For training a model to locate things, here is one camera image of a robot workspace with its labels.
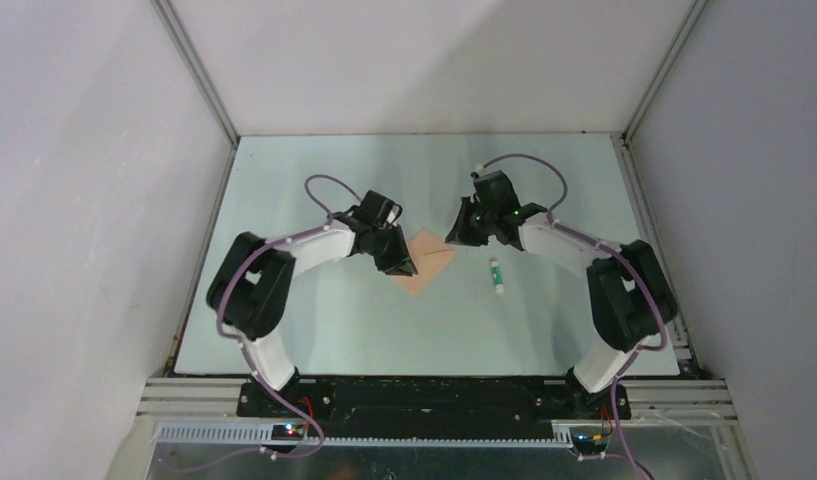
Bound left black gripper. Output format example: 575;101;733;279
368;223;418;277

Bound tan paper envelope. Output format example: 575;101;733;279
390;229;456;295

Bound white green glue stick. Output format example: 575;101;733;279
490;259;505;293

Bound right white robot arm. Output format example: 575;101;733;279
445;170;677;418

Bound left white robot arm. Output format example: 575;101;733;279
206;191;418;417

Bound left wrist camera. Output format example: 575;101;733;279
380;198;403;225

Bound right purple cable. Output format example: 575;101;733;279
477;153;671;480

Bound purple cable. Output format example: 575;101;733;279
477;153;671;480
182;174;366;475

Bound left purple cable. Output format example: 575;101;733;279
182;174;366;475

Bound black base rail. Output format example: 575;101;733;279
236;375;631;441

